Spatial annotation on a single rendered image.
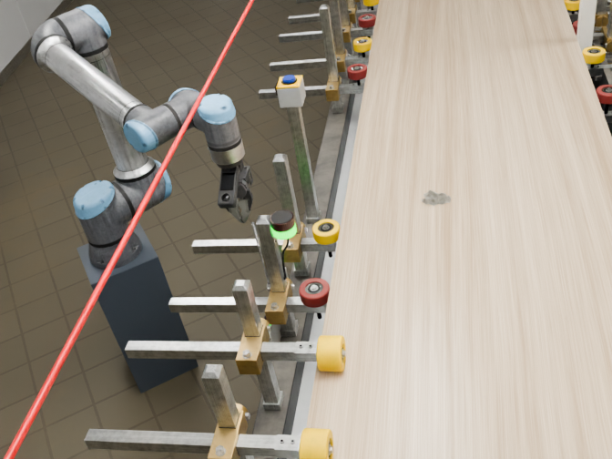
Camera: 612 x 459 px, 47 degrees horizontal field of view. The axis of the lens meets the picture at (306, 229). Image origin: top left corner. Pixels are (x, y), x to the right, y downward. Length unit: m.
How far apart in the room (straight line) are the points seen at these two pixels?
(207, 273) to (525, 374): 2.06
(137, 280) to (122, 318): 0.17
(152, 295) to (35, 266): 1.28
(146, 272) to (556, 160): 1.44
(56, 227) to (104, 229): 1.56
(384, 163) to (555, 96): 0.67
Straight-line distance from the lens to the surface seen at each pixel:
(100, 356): 3.19
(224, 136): 1.82
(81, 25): 2.31
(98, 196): 2.49
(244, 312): 1.60
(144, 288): 2.64
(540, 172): 2.19
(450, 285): 1.80
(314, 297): 1.80
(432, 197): 2.07
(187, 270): 3.43
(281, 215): 1.74
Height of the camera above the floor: 2.14
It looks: 38 degrees down
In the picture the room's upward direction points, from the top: 11 degrees counter-clockwise
